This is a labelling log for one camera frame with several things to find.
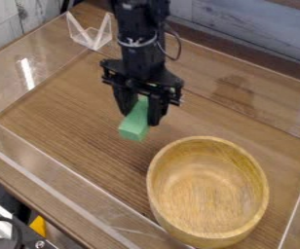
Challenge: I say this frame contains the clear acrylic enclosure walls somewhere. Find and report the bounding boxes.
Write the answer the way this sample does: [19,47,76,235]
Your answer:
[0,18,300,249]

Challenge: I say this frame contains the black cable at corner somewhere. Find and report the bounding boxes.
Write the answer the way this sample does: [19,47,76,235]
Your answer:
[0,216,26,249]

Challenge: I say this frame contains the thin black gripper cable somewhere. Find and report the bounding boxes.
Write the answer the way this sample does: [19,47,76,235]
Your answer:
[155,22,182,62]

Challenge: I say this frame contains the green rectangular block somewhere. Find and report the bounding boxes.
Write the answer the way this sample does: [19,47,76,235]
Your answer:
[119,97,150,141]

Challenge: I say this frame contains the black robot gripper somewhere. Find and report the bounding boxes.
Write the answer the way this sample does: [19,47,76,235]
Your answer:
[101,41,183,126]

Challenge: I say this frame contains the clear acrylic corner bracket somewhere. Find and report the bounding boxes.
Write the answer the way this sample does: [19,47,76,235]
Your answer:
[66,13,113,51]

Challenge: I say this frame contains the yellow and black device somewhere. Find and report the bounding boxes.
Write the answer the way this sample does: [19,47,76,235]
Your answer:
[0,181,86,249]

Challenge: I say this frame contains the brown wooden bowl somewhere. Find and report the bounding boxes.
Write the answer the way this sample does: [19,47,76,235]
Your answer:
[146,136,270,249]

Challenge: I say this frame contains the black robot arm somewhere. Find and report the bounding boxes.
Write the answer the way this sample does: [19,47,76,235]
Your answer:
[101,0,183,126]

